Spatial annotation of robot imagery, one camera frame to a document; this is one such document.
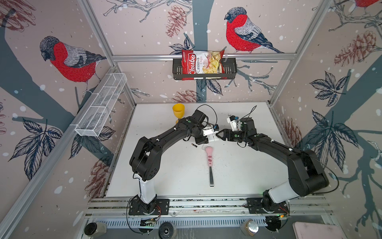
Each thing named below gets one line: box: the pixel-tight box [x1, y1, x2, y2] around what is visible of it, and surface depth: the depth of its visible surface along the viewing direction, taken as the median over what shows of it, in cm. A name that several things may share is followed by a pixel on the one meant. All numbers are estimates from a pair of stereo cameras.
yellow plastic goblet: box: [172, 103, 186, 124], surface depth 101 cm
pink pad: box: [292, 221, 346, 239], surface depth 67 cm
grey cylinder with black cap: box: [84, 222, 107, 237], surface depth 62 cm
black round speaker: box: [158, 221, 174, 239], surface depth 60 cm
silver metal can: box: [245, 218, 260, 237], surface depth 60 cm
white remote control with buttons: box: [206, 131, 220, 142], surface depth 87 cm
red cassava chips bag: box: [181, 49, 226, 81], surface depth 89 cm
